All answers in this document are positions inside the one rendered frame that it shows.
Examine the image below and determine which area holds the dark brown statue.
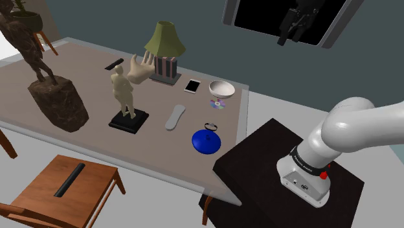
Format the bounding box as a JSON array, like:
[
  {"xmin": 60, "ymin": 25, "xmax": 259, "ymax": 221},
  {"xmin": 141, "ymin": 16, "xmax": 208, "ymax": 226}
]
[{"xmin": 0, "ymin": 0, "xmax": 90, "ymax": 133}]

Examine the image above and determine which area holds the white bowl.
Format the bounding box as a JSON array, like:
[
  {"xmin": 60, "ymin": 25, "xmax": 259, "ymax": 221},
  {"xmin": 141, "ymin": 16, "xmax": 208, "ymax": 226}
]
[{"xmin": 208, "ymin": 80, "xmax": 236, "ymax": 100}]

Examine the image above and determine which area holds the black wall screen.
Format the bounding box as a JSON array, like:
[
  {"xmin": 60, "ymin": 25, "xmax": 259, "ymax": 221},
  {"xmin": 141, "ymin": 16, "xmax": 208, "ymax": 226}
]
[{"xmin": 221, "ymin": 0, "xmax": 366, "ymax": 50}]

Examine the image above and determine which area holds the black remote control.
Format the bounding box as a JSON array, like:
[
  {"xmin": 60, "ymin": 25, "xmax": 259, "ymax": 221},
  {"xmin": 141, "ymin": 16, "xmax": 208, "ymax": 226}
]
[{"xmin": 104, "ymin": 58, "xmax": 125, "ymax": 71}]

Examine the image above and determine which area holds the beige hand sculpture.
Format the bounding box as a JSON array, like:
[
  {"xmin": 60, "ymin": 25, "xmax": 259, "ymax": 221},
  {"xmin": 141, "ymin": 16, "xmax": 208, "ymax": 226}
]
[{"xmin": 126, "ymin": 50, "xmax": 157, "ymax": 86}]

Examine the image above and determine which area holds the shiny disc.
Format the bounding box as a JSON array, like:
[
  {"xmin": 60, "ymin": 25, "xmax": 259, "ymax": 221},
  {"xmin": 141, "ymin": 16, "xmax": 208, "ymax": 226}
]
[{"xmin": 209, "ymin": 98, "xmax": 227, "ymax": 111}]

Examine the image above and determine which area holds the dark robot stand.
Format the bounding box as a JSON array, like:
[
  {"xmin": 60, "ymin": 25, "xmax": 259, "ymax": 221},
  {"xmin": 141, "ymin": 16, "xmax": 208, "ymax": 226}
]
[{"xmin": 198, "ymin": 118, "xmax": 366, "ymax": 228}]

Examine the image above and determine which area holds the white phone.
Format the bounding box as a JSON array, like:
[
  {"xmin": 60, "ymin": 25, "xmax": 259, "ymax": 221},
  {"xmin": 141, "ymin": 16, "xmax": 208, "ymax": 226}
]
[{"xmin": 183, "ymin": 78, "xmax": 202, "ymax": 95}]

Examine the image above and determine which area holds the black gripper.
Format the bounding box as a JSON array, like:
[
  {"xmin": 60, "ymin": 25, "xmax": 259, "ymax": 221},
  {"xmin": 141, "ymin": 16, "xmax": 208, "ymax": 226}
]
[{"xmin": 276, "ymin": 0, "xmax": 320, "ymax": 47}]

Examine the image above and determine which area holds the beige figure on black base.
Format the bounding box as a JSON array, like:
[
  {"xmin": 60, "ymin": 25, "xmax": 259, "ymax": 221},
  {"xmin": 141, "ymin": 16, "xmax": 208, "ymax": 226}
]
[{"xmin": 108, "ymin": 64, "xmax": 150, "ymax": 135}]

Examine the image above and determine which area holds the blue round lid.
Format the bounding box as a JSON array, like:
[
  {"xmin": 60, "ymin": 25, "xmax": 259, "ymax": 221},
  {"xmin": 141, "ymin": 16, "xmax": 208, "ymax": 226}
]
[{"xmin": 191, "ymin": 129, "xmax": 222, "ymax": 156}]

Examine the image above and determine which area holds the green shade table lamp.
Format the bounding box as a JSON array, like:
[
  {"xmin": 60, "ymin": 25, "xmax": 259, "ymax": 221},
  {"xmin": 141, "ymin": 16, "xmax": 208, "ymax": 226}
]
[{"xmin": 144, "ymin": 20, "xmax": 186, "ymax": 86}]

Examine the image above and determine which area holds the grey remote control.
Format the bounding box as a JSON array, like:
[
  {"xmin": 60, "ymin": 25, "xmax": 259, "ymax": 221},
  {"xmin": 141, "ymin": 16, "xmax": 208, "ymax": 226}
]
[{"xmin": 164, "ymin": 104, "xmax": 186, "ymax": 132}]

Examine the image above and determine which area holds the brown table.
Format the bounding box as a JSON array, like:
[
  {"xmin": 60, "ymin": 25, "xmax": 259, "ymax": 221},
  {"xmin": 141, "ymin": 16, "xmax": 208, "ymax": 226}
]
[{"xmin": 0, "ymin": 36, "xmax": 251, "ymax": 226}]

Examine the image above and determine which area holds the black cylinder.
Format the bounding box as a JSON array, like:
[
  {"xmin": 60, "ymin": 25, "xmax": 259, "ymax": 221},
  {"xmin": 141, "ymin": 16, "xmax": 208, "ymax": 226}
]
[{"xmin": 53, "ymin": 162, "xmax": 86, "ymax": 198}]

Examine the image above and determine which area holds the wooden chair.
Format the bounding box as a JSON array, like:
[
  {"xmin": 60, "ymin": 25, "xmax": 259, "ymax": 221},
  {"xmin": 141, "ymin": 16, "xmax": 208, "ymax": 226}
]
[{"xmin": 0, "ymin": 154, "xmax": 127, "ymax": 228}]

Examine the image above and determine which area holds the potted plant on wooden stand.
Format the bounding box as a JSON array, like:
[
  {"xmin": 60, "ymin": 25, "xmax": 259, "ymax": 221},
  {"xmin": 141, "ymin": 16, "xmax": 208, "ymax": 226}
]
[{"xmin": 10, "ymin": 0, "xmax": 60, "ymax": 56}]

